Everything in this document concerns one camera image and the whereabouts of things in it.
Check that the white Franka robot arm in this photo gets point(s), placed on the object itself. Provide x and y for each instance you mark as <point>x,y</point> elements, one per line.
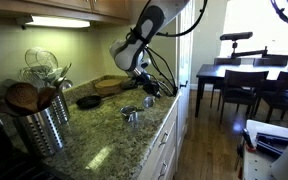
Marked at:
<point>140,33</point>

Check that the perforated steel utensil holder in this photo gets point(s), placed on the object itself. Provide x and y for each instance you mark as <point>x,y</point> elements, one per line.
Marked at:
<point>61,108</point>
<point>39,133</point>

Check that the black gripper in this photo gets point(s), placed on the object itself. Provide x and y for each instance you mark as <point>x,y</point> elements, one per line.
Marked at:
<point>147,80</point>

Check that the plain wooden spoon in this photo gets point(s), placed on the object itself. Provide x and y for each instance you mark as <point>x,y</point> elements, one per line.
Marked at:
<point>46,96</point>

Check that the slotted wooden spoon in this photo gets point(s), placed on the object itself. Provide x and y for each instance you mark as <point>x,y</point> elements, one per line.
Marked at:
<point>22,96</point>

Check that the white door panel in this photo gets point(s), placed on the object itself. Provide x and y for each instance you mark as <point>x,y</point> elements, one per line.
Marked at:
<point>185,50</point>

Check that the small silver measuring cup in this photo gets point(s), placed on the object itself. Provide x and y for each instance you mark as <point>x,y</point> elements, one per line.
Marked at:
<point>149,102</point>

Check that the metal serving spoon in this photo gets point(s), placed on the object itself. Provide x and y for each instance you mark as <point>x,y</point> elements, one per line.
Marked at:
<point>65,70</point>

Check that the large silver measuring cup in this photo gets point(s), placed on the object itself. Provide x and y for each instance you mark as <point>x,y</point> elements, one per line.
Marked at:
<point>133,120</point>

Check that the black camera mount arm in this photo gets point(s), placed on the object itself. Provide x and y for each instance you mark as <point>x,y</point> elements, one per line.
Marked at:
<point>250,53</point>

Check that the wooden lower cabinet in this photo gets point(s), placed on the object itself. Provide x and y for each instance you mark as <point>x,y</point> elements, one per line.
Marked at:
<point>165,153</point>

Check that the dark wooden dining table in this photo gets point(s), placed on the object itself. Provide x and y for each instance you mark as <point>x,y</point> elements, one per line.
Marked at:
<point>214,70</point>

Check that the round wooden board stack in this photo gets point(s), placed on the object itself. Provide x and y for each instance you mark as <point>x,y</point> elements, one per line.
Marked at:
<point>107,86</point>

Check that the bright window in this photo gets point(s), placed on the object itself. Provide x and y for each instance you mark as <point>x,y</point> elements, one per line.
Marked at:
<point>257,20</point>

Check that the black cast iron skillet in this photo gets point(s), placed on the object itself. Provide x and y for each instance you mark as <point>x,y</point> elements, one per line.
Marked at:
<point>88,101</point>

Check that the black flat case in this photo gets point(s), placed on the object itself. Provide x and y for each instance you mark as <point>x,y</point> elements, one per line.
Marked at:
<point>270,143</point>

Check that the wooden upper cabinets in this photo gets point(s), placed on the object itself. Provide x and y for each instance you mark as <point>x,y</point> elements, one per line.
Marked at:
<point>110,6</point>

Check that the robot mounting cart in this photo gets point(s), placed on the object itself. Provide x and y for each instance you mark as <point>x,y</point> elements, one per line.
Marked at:
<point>260,166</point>

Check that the black stereo camera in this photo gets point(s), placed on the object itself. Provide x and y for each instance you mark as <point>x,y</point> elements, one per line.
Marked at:
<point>236,36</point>

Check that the black orange bar clamp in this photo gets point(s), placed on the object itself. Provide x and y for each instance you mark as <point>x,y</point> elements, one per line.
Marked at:
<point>247,138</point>

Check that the under-cabinet light bar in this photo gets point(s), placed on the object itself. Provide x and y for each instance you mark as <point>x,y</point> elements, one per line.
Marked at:
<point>57,22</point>

